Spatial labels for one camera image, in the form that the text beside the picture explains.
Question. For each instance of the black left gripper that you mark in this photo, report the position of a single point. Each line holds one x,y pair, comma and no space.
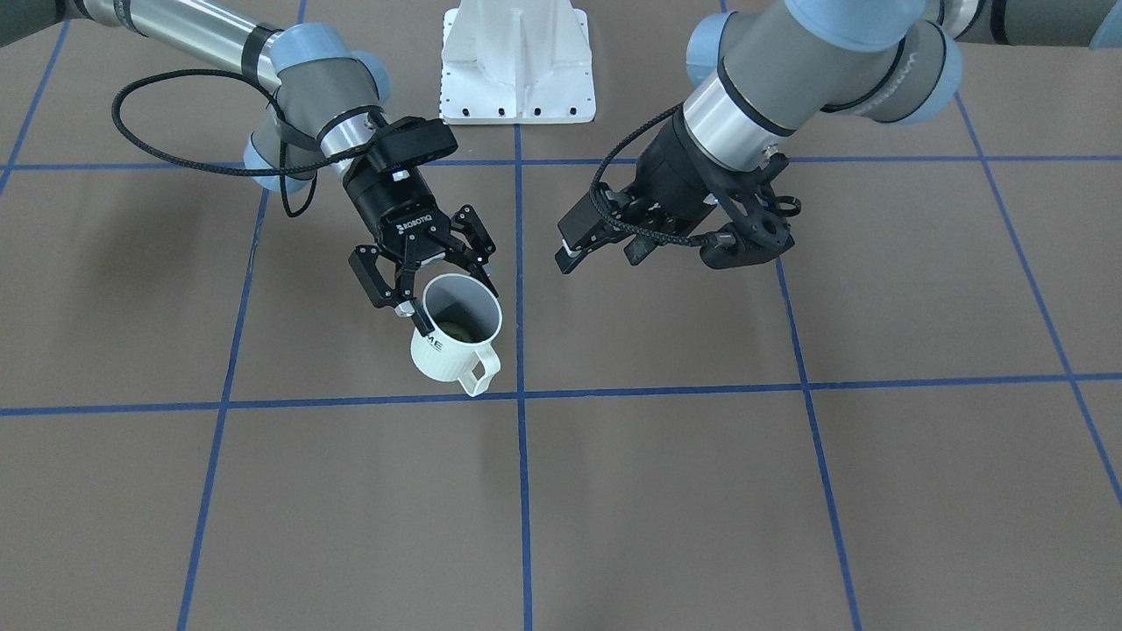
673,173

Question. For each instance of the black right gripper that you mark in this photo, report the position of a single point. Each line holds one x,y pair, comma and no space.
392,209

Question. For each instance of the white ribbed HOME mug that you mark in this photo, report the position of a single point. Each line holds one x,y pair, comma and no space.
456,323

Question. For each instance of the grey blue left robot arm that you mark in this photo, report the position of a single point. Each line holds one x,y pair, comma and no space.
758,77

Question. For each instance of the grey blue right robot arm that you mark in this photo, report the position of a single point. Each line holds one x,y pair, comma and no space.
325,111

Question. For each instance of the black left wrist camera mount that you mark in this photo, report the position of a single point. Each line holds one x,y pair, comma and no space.
759,220

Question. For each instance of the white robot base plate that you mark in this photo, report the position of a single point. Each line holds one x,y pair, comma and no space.
516,62

